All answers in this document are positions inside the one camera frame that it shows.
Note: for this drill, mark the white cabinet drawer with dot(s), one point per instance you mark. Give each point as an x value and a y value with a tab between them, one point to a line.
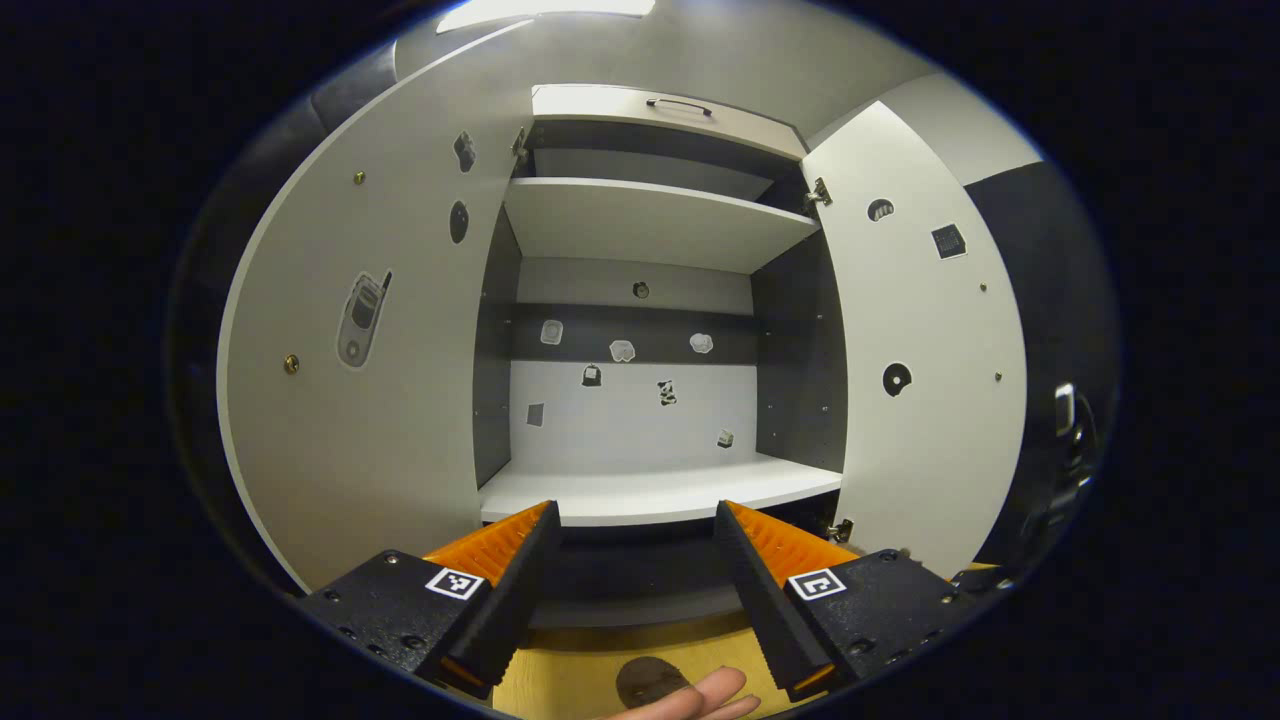
600	105

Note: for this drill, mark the white shoe cabinet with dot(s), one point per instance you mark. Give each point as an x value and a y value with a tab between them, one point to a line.
620	420

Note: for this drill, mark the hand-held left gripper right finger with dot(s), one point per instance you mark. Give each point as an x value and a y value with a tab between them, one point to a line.
765	605

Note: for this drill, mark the white shoe cabinet door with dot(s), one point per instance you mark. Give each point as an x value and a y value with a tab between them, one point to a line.
930	450
420	450

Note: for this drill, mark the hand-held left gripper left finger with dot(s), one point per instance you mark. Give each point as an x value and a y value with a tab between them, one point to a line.
510	605

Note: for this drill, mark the white cabinet shelf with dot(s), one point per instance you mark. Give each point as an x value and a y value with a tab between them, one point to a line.
650	220

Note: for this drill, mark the ceiling light panel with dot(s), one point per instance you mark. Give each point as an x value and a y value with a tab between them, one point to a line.
540	10

